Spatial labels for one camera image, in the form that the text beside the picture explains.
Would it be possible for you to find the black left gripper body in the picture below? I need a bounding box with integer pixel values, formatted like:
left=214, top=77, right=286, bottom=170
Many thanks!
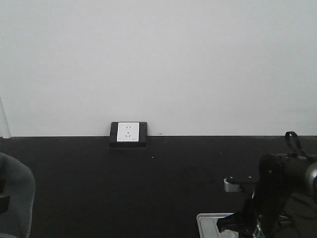
left=0, top=178, right=10, bottom=214

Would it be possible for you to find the gray cloth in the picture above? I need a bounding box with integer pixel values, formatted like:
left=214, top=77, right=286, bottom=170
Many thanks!
left=0, top=153, right=36, bottom=238

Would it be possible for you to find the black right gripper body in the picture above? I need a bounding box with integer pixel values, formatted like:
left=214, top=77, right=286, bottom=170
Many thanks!
left=216, top=154, right=290, bottom=238

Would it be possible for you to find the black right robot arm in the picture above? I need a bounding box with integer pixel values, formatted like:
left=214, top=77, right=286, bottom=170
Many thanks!
left=216, top=131, right=317, bottom=238

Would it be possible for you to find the metal tray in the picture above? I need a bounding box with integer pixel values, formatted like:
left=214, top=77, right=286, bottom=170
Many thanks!
left=196, top=213, right=239, bottom=238

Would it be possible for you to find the white wall socket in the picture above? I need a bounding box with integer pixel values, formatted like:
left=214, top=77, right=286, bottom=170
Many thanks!
left=116, top=122, right=140, bottom=142

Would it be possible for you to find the black socket housing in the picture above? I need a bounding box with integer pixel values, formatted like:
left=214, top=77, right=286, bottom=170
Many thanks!
left=109, top=122, right=148, bottom=148

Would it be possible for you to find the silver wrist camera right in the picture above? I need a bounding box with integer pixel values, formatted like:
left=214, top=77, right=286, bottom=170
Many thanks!
left=223, top=176, right=259, bottom=193

